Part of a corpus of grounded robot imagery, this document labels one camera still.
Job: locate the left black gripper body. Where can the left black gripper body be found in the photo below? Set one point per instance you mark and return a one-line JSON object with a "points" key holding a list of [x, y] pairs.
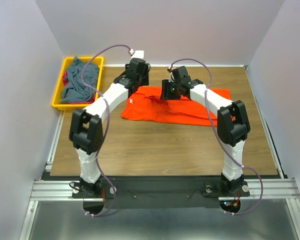
{"points": [[143, 80]]}

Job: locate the orange polo shirt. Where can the orange polo shirt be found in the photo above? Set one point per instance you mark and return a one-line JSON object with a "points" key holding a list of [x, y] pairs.
{"points": [[146, 105]]}

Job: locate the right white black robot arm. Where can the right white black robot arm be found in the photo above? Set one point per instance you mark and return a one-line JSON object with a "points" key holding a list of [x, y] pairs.
{"points": [[231, 129]]}

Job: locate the yellow plastic bin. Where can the yellow plastic bin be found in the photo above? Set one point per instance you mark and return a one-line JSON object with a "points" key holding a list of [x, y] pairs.
{"points": [[60, 86]]}

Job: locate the aluminium frame rail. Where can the aluminium frame rail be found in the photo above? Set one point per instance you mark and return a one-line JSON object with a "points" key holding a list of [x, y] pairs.
{"points": [[47, 190]]}

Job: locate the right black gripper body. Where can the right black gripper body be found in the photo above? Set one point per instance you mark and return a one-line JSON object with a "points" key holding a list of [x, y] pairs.
{"points": [[178, 85]]}

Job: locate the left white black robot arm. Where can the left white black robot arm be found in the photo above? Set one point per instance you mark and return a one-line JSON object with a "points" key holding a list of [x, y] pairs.
{"points": [[86, 129]]}

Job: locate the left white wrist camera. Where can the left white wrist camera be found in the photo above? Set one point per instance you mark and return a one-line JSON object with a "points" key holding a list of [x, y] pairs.
{"points": [[139, 54]]}

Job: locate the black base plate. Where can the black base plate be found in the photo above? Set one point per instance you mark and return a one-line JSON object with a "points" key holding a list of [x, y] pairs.
{"points": [[158, 192]]}

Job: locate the grey t shirt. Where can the grey t shirt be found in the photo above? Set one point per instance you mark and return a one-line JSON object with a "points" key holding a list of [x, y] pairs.
{"points": [[76, 90]]}

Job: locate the left aluminium side rail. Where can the left aluminium side rail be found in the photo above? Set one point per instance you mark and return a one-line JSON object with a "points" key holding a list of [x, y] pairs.
{"points": [[54, 143]]}

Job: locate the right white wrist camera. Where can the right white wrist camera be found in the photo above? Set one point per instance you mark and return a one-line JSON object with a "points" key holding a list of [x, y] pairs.
{"points": [[171, 77]]}

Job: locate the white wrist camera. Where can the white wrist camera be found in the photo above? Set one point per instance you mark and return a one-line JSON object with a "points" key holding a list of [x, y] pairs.
{"points": [[171, 77], [139, 54]]}

